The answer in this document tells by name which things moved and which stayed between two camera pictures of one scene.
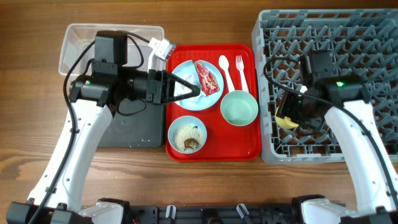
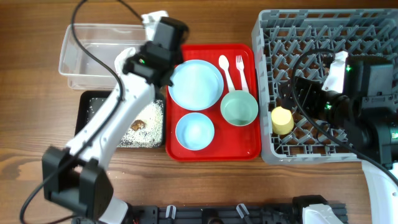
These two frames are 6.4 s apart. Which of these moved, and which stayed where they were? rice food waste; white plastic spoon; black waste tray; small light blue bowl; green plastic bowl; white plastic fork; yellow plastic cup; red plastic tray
Moved: small light blue bowl; yellow plastic cup; rice food waste
Stayed: white plastic spoon; black waste tray; white plastic fork; red plastic tray; green plastic bowl
